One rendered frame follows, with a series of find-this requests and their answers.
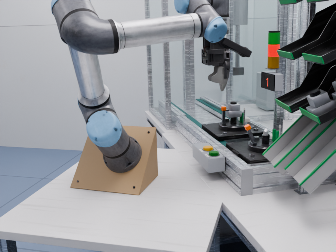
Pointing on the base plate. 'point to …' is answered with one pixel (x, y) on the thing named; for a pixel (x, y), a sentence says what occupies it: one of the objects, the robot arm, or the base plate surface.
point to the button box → (217, 161)
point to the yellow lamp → (273, 62)
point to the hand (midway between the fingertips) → (224, 87)
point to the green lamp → (274, 38)
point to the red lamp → (273, 50)
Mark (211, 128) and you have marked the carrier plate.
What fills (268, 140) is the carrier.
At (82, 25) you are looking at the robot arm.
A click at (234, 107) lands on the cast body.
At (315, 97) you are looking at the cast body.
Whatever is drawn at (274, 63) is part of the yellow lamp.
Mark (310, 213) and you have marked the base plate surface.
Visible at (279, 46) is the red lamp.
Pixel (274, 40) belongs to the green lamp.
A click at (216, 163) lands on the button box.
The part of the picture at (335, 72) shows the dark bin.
